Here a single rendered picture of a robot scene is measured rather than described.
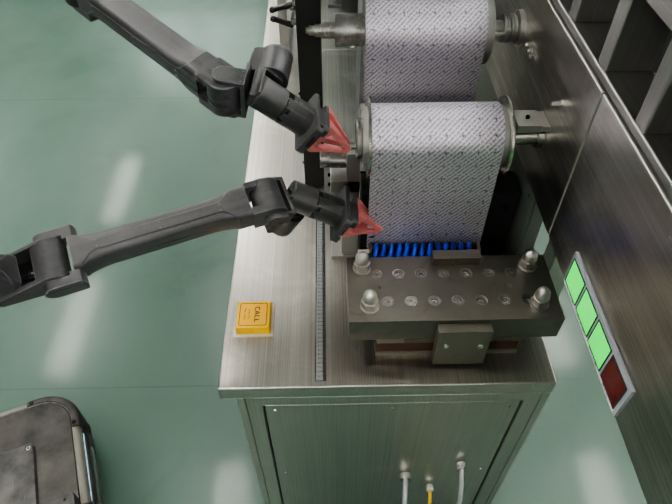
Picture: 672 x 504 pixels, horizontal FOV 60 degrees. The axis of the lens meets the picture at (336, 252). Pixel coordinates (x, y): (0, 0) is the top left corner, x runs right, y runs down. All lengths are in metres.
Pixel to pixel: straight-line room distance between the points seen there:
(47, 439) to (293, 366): 1.04
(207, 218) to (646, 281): 0.68
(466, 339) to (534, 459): 1.10
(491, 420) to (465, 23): 0.82
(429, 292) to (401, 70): 0.45
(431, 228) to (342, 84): 0.85
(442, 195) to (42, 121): 2.90
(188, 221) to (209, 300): 1.44
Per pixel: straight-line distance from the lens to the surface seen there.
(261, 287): 1.30
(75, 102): 3.81
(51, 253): 1.07
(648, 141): 0.85
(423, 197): 1.13
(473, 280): 1.17
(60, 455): 1.99
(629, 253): 0.87
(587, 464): 2.22
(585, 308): 0.98
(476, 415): 1.31
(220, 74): 1.00
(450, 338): 1.11
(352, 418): 1.28
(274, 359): 1.19
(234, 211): 1.04
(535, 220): 1.26
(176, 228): 1.04
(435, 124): 1.06
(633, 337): 0.87
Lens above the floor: 1.91
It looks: 48 degrees down
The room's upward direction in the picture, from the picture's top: straight up
